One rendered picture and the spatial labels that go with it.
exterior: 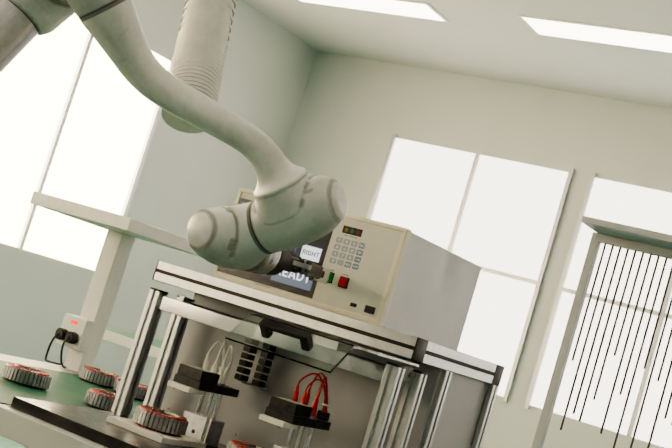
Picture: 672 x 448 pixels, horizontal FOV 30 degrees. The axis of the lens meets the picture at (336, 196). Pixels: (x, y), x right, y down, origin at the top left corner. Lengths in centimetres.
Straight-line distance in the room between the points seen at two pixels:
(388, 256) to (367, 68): 783
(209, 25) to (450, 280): 148
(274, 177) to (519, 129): 746
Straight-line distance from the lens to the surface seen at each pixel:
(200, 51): 387
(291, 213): 217
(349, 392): 268
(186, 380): 266
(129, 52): 221
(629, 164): 922
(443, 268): 272
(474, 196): 957
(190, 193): 964
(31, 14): 232
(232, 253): 224
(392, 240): 255
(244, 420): 281
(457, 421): 274
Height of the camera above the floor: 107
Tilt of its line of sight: 6 degrees up
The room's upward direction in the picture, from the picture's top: 17 degrees clockwise
